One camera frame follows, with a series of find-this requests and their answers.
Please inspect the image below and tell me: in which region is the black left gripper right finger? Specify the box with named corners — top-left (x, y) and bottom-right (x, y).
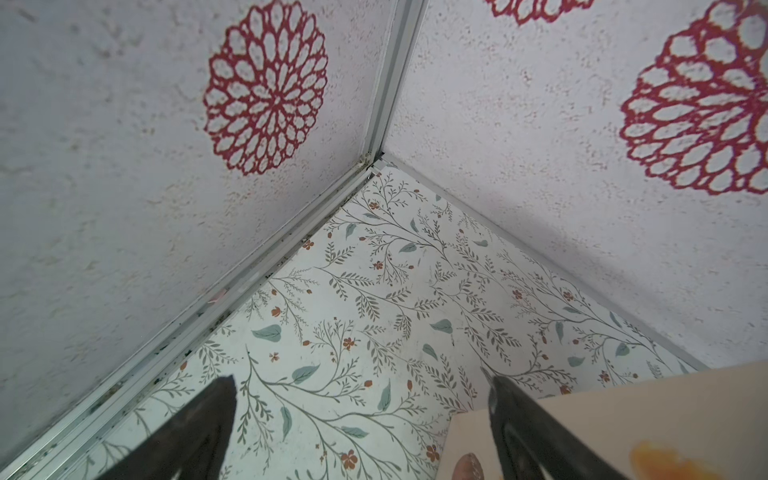
top-left (485, 373), bottom-right (625, 479)

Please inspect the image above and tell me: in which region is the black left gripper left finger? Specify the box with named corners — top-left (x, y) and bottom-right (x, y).
top-left (100, 376), bottom-right (237, 479)

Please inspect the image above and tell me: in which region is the printed white paper bag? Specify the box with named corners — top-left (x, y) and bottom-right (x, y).
top-left (437, 362), bottom-right (767, 479)

